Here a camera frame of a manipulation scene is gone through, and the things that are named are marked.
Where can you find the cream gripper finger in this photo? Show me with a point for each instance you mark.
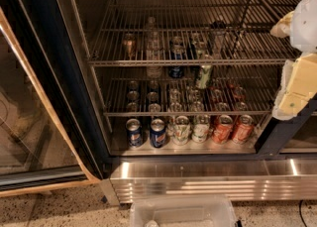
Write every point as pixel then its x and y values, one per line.
pixel 282 28
pixel 298 86

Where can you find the clear water bottle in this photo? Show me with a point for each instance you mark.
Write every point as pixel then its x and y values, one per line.
pixel 153 49

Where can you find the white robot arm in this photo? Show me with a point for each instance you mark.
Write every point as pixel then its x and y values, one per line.
pixel 303 28

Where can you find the dark fridge centre mullion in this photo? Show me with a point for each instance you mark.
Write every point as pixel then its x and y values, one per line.
pixel 277 133

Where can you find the dark cola bottle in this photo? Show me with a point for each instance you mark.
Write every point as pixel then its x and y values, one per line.
pixel 217 36

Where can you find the green can middle shelf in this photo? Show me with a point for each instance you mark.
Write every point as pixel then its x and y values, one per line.
pixel 200 51

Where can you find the blue can middle shelf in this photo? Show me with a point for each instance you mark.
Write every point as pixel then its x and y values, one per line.
pixel 176 53

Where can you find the stainless fridge base panel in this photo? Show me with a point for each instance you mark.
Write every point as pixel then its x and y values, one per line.
pixel 292 179

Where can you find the brown bottle middle shelf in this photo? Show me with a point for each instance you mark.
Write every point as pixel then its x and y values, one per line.
pixel 129 44

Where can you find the open glass fridge door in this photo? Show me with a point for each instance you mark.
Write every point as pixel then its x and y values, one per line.
pixel 50 135

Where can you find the right orange soda can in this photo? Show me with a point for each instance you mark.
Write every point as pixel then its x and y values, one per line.
pixel 243 129

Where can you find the orange soda can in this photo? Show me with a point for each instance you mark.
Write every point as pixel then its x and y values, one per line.
pixel 243 129
pixel 222 130

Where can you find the left orange soda can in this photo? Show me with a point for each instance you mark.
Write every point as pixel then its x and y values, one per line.
pixel 222 130

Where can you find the left green white can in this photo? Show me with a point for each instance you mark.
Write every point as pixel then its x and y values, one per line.
pixel 181 130

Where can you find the right blue Pepsi can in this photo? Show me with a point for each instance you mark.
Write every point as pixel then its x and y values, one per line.
pixel 157 133

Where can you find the blue pepsi can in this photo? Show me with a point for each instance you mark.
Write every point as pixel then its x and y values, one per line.
pixel 157 133
pixel 134 132

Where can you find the left blue Pepsi can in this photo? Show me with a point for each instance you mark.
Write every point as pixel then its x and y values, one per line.
pixel 134 132

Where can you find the clear plastic bin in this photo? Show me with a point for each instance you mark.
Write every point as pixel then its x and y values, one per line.
pixel 183 211

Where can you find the top wire shelf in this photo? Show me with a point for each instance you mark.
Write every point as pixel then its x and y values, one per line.
pixel 247 39

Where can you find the wire shelf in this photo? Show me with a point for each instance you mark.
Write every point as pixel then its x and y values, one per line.
pixel 248 89
pixel 247 39

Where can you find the middle wire shelf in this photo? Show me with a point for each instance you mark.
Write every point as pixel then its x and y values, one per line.
pixel 248 89

